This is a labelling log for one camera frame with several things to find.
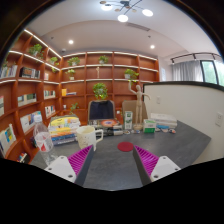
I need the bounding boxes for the hanging green potted plant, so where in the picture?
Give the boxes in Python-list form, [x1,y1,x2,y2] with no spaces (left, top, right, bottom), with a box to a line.
[93,83,108,100]

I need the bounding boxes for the red round coaster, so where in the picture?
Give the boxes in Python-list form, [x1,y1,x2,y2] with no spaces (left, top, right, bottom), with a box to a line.
[117,142,133,152]

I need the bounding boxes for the wooden wall bookshelf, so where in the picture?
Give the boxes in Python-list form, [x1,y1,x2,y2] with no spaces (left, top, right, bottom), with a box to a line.
[0,30,159,161]

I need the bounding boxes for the stack of white books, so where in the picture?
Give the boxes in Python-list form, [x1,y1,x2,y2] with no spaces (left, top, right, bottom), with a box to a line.
[150,113,177,128]

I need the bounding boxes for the stack of colourful books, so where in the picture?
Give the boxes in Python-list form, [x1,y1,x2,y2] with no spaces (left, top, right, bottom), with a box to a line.
[48,115,81,145]

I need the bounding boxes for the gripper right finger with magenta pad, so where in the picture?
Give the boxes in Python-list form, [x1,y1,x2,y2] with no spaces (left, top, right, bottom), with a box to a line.
[133,145,180,186]

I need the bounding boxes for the ceiling chandelier lamp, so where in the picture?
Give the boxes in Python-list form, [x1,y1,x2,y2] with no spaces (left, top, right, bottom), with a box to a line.
[99,0,153,23]

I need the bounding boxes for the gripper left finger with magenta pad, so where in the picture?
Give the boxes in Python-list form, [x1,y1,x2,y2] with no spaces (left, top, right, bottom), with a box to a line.
[46,145,94,186]

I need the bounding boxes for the grey window curtain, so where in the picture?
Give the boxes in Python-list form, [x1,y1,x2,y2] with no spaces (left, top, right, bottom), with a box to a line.
[172,60,203,82]

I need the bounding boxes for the white wall socket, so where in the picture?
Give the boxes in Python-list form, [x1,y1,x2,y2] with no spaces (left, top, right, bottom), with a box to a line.
[215,112,223,127]

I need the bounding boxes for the dark books with orange cover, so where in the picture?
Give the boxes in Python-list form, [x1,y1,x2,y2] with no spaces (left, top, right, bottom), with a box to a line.
[88,119,123,136]

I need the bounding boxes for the green and white carton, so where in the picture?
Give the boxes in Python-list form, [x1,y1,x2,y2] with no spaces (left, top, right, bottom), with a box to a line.
[124,111,133,129]

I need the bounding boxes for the white ceramic mug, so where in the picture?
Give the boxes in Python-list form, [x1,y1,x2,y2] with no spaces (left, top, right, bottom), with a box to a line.
[76,126,103,149]

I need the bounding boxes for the dark office chair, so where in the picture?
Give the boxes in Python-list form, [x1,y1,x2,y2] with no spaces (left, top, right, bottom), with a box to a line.
[88,100,115,124]

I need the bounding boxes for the green white tissue box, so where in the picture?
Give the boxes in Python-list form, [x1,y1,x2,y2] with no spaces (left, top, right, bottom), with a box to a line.
[143,119,156,133]

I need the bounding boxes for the wooden artist mannequin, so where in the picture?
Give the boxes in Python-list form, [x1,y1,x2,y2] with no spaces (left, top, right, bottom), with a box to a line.
[128,84,151,130]

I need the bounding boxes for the clear plastic water bottle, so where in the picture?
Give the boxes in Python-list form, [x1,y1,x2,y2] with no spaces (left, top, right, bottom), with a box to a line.
[34,122,58,165]

